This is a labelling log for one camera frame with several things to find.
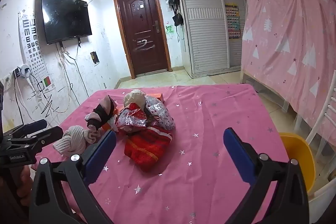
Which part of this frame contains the pink star-print tablecloth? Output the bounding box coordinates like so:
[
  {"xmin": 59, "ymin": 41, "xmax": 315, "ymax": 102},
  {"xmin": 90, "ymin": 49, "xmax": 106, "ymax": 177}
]
[{"xmin": 31, "ymin": 84, "xmax": 290, "ymax": 224}]

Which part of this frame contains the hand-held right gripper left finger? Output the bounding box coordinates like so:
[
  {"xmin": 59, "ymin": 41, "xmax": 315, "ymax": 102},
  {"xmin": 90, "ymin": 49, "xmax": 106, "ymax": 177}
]
[{"xmin": 29, "ymin": 130, "xmax": 117, "ymax": 224}]

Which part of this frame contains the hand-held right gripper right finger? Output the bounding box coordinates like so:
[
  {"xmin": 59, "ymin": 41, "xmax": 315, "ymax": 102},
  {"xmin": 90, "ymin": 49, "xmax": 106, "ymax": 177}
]
[{"xmin": 223, "ymin": 128, "xmax": 310, "ymax": 224}]

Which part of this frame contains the silver printed foil bag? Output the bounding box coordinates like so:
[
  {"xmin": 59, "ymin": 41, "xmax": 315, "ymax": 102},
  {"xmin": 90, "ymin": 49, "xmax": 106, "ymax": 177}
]
[{"xmin": 144, "ymin": 97, "xmax": 176, "ymax": 130}]

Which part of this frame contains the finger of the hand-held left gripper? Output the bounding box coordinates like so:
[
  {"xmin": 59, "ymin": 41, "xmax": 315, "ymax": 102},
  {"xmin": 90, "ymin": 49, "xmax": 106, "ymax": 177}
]
[
  {"xmin": 3, "ymin": 119, "xmax": 48, "ymax": 139},
  {"xmin": 7, "ymin": 126, "xmax": 64, "ymax": 154}
]

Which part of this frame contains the white bed base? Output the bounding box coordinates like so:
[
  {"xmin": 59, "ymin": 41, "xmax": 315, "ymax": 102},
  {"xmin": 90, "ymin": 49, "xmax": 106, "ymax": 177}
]
[{"xmin": 241, "ymin": 72, "xmax": 289, "ymax": 111}]

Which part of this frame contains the beige paper bag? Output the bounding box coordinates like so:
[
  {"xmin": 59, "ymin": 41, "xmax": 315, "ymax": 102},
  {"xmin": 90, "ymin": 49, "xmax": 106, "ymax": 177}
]
[{"xmin": 123, "ymin": 89, "xmax": 147, "ymax": 110}]

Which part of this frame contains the red knitted cloth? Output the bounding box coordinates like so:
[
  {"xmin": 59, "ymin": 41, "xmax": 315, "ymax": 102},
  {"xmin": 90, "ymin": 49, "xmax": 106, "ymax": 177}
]
[{"xmin": 124, "ymin": 126, "xmax": 174, "ymax": 172}]

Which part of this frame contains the small black hanging bag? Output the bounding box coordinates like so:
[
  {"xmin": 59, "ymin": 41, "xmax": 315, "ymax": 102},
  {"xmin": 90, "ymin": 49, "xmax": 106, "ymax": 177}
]
[{"xmin": 172, "ymin": 13, "xmax": 184, "ymax": 26}]

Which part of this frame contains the red and silver foil wrapper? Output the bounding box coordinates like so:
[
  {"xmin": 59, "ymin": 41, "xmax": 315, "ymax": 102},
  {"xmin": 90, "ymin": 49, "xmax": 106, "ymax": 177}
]
[{"xmin": 117, "ymin": 103, "xmax": 148, "ymax": 134}]

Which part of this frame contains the pink and black sock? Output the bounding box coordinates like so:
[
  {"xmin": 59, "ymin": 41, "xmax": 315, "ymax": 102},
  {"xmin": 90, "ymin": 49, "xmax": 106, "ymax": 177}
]
[{"xmin": 84, "ymin": 97, "xmax": 117, "ymax": 135}]

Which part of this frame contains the pink tree-print curtain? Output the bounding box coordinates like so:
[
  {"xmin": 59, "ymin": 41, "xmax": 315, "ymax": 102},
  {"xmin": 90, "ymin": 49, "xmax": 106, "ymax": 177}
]
[{"xmin": 241, "ymin": 0, "xmax": 336, "ymax": 143}]

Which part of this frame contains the person's left hand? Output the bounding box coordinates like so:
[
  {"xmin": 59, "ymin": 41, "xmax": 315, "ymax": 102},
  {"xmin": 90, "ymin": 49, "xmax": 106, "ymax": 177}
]
[{"xmin": 14, "ymin": 165, "xmax": 34, "ymax": 201}]

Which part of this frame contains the eye chart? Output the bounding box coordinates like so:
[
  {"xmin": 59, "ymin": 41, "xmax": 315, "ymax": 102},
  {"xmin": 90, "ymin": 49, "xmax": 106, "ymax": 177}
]
[{"xmin": 18, "ymin": 11, "xmax": 54, "ymax": 93}]

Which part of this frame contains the black wall television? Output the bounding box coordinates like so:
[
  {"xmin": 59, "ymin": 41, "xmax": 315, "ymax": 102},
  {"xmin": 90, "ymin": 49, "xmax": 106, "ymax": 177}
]
[{"xmin": 41, "ymin": 0, "xmax": 93, "ymax": 45}]

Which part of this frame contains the yellow plastic bin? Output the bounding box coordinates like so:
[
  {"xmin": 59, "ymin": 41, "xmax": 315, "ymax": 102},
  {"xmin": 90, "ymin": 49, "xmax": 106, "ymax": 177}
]
[{"xmin": 278, "ymin": 132, "xmax": 315, "ymax": 193}]

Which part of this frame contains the brown door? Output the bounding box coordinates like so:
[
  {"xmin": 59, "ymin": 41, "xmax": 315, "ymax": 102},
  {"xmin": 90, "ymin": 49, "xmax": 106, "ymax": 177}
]
[{"xmin": 113, "ymin": 0, "xmax": 172, "ymax": 79}]

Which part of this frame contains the white chair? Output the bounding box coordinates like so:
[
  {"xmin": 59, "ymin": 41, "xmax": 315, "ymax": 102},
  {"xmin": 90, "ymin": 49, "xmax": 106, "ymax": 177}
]
[{"xmin": 304, "ymin": 80, "xmax": 336, "ymax": 224}]

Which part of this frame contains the beige knitted sock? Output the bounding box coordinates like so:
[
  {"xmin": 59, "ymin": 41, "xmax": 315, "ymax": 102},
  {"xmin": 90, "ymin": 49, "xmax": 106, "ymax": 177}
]
[{"xmin": 52, "ymin": 125, "xmax": 91, "ymax": 155}]

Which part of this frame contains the orange cardboard box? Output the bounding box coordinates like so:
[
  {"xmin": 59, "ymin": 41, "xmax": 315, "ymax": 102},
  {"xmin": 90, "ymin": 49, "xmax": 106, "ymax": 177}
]
[{"xmin": 144, "ymin": 91, "xmax": 164, "ymax": 104}]

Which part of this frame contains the white louvred wardrobe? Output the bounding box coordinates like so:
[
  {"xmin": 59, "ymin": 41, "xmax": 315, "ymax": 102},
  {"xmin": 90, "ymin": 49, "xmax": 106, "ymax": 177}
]
[{"xmin": 175, "ymin": 0, "xmax": 247, "ymax": 75}]

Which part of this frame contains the pale television cable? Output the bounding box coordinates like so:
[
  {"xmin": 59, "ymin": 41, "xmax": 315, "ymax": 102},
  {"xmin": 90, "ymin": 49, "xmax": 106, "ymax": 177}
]
[{"xmin": 56, "ymin": 43, "xmax": 74, "ymax": 88}]

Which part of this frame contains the colourful grid poster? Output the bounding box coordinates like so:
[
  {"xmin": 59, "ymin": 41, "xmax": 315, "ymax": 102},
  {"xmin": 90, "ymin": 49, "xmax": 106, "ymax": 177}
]
[{"xmin": 224, "ymin": 4, "xmax": 241, "ymax": 39}]

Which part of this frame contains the black television cable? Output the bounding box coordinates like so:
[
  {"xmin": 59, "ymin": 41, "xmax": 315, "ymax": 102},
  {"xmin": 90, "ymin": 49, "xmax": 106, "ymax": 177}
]
[{"xmin": 73, "ymin": 39, "xmax": 87, "ymax": 106}]

